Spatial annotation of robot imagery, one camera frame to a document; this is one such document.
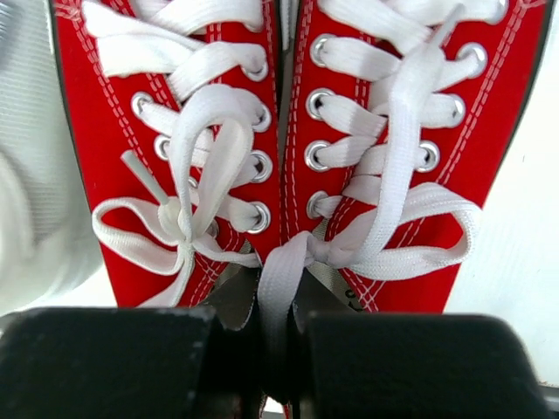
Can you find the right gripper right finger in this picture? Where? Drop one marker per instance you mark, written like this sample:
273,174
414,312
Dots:
413,366

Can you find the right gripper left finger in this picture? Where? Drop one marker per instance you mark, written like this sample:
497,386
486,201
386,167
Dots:
125,363

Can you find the white sneaker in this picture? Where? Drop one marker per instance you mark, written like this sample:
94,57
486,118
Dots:
47,244

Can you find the red canvas sneaker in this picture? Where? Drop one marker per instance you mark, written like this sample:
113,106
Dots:
173,108
400,114

